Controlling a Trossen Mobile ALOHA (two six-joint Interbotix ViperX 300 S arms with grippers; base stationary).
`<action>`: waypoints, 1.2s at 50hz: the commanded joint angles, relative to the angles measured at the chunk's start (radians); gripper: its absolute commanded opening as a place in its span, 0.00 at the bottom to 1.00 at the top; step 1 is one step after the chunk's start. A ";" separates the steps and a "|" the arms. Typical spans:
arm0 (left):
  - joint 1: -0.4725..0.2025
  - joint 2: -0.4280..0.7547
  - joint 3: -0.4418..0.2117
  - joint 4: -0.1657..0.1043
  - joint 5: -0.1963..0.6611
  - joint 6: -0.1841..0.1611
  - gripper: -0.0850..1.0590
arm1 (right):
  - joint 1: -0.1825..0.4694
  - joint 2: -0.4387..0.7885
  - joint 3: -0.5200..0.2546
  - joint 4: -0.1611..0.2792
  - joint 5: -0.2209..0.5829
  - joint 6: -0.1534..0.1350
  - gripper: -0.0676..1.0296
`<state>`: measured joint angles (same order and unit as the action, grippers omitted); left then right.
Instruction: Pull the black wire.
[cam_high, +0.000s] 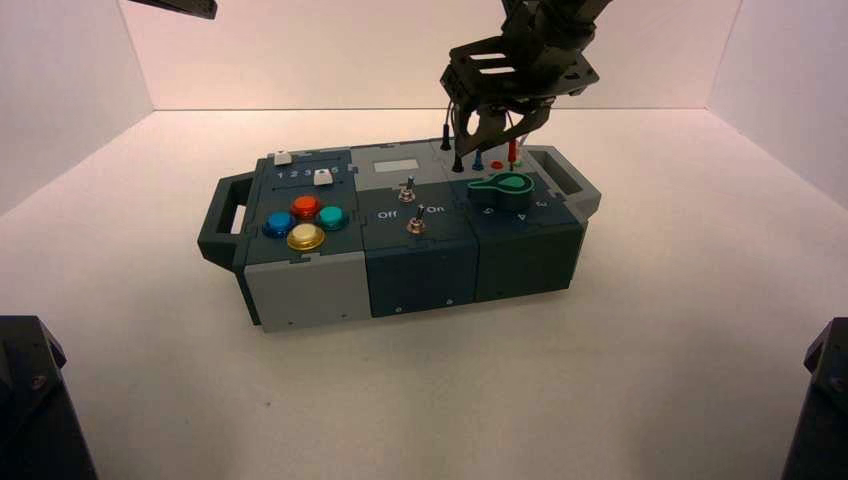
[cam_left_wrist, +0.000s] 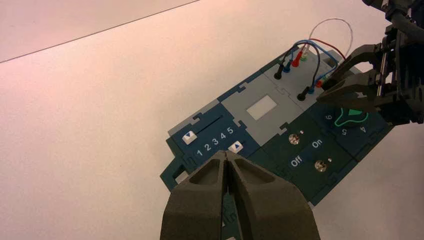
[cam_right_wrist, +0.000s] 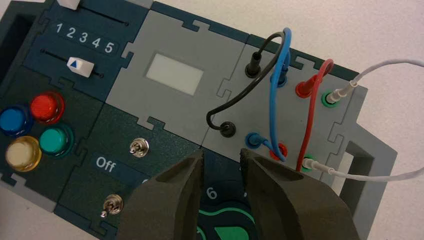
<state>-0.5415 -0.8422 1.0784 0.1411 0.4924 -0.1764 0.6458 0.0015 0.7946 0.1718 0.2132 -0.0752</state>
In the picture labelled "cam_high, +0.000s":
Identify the blue push button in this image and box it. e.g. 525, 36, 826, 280
262, 211, 298, 240

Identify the green push button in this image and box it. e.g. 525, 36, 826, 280
314, 205, 350, 232

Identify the red jumper wire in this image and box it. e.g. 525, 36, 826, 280
504, 112, 520, 166

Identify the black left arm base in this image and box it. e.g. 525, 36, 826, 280
0, 315, 99, 480

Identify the green rotary knob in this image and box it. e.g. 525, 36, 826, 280
466, 173, 535, 213

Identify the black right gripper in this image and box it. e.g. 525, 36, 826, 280
439, 31, 602, 158

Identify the yellow push button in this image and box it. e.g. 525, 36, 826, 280
286, 223, 327, 253

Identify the red push button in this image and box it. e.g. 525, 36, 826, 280
290, 194, 323, 221

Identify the dark teal grey control box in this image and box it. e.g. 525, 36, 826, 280
196, 137, 603, 333

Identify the black jumper wire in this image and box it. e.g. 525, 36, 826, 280
439, 99, 466, 175

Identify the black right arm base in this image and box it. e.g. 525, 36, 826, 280
781, 316, 848, 480

